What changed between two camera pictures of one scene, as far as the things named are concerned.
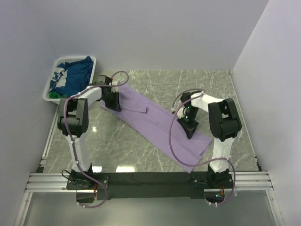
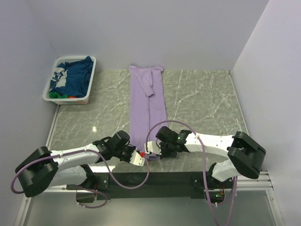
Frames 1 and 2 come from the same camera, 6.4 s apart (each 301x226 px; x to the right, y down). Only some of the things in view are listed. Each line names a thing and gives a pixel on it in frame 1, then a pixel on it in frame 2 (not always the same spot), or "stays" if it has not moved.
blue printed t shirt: [70, 77] stays
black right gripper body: [187, 122] to [167, 150]
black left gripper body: [111, 101] to [124, 153]
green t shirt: [55, 95] stays
